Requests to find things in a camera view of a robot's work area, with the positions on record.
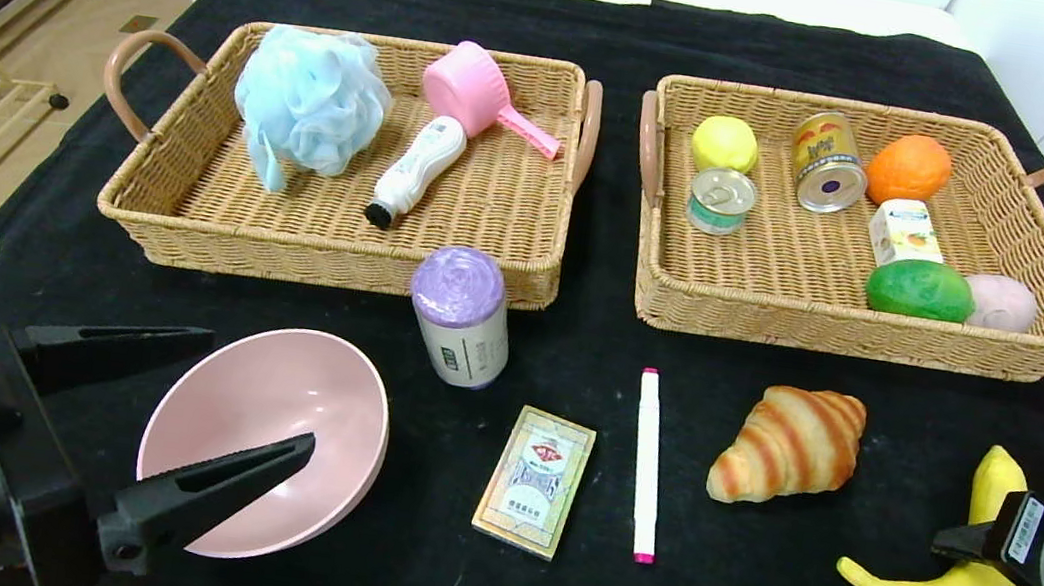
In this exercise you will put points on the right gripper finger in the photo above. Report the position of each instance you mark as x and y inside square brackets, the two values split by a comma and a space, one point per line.
[973, 544]

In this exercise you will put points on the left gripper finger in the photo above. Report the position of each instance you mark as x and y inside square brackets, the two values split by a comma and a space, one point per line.
[101, 351]
[181, 505]

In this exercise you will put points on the pink plastic bowl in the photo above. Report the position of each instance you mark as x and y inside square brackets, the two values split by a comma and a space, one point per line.
[267, 391]

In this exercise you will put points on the toy croissant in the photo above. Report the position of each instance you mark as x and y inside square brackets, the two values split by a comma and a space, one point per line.
[789, 449]

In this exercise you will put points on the purple lidded bag roll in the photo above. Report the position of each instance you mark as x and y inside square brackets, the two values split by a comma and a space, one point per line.
[462, 326]

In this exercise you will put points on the pale pink toy bun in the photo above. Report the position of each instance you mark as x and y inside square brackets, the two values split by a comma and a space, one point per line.
[1003, 303]

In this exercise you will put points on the green toy mango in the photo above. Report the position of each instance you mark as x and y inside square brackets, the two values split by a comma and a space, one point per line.
[918, 289]

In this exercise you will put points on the small white juice carton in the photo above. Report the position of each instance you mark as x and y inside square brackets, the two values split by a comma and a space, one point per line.
[905, 233]

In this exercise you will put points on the blue mesh bath pouf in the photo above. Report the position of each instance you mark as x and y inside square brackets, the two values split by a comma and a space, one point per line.
[310, 102]

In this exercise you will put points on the white marker pink ends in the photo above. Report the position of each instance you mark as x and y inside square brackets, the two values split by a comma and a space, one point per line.
[647, 461]

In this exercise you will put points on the playing card box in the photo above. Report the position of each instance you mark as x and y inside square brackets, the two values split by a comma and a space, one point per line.
[535, 481]

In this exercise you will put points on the white bottle black cap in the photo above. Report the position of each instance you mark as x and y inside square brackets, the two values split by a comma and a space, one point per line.
[421, 162]

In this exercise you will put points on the toy orange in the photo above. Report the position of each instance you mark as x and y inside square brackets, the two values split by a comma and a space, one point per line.
[906, 170]

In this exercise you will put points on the gold red drink can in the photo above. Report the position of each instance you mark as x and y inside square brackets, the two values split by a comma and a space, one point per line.
[826, 165]

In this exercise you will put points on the small green label tin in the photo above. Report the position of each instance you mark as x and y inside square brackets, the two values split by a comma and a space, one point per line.
[721, 201]

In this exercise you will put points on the pink plastic scoop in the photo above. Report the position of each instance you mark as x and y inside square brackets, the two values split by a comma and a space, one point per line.
[466, 87]

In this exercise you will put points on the yellow toy lemon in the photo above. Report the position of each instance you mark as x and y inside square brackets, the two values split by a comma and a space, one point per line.
[723, 143]

